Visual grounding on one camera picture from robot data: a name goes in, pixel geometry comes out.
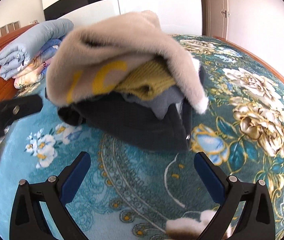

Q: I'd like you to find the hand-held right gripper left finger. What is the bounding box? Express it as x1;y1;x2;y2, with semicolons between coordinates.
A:
9;151;100;240

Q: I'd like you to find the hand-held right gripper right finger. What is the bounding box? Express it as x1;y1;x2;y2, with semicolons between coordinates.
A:
194;151;276;240

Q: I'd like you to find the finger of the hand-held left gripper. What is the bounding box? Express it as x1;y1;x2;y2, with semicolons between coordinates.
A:
0;94;43;140

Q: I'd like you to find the beige fuzzy printed sweater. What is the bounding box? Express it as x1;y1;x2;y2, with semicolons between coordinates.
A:
46;10;209;114

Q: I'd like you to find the folded floral quilt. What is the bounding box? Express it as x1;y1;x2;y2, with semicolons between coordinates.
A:
14;38;63;89

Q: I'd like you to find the teal floral blanket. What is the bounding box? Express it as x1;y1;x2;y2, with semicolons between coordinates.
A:
0;34;284;240

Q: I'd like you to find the folded light blue quilt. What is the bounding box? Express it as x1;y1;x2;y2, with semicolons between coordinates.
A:
0;18;74;80

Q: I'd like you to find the dark zippered jacket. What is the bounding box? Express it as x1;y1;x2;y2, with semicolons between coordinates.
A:
57;66;206;152

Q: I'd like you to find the grey garment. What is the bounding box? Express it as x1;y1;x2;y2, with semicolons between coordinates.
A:
122;85;185;119

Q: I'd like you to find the mustard yellow knit sweater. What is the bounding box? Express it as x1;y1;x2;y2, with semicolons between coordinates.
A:
114;59;176;99

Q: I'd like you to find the cream room door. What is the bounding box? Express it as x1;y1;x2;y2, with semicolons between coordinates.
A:
202;0;228;37

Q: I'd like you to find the glossy black white wardrobe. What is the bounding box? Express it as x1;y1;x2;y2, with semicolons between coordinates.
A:
41;0;202;22

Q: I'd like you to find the wooden bed rail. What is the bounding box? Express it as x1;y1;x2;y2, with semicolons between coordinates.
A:
213;35;284;95

